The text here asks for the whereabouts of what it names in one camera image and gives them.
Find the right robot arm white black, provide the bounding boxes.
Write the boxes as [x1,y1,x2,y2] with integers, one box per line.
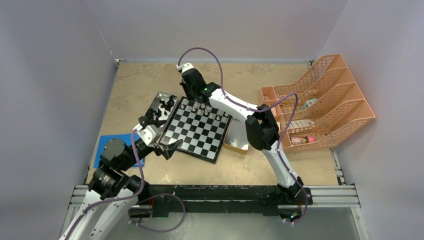
[179,68,303,204]

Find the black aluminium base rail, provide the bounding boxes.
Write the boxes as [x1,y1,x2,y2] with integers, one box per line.
[67,183,362,220]

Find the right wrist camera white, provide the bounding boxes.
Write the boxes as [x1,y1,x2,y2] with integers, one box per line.
[176,63,194,74]

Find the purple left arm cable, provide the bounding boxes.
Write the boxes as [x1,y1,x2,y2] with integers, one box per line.
[64,127,148,240]

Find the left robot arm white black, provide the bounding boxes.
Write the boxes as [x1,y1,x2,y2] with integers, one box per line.
[60,116,182,240]

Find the gold metal tin tray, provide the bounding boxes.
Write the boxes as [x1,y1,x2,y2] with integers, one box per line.
[223,118,250,155]

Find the blue notebook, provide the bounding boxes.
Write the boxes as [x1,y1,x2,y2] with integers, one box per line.
[93,133,138,171]

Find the orange plastic file organizer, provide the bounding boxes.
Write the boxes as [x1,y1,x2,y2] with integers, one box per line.
[259,54,376,152]

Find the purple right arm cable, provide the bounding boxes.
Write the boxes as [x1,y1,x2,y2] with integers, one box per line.
[177,47,310,213]

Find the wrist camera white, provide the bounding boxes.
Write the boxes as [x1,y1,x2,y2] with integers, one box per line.
[132,124,162,147]
[176,63,194,74]

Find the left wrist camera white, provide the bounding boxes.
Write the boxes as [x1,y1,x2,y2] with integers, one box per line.
[132,124,162,147]

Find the black white chessboard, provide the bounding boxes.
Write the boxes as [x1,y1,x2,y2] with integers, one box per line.
[159,97,233,164]

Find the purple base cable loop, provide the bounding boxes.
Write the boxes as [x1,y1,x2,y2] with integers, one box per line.
[127,193,187,233]

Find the small box in organizer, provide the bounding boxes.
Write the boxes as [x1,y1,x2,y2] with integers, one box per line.
[300,98,318,111]

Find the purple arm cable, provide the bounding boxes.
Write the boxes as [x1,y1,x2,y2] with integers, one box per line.
[177,47,310,213]
[64,127,148,240]

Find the silver pink tin tray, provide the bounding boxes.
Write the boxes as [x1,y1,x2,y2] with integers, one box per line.
[140,91,179,132]

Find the black chess pieces in tin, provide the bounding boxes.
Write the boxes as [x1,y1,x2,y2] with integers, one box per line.
[145,95,178,120]

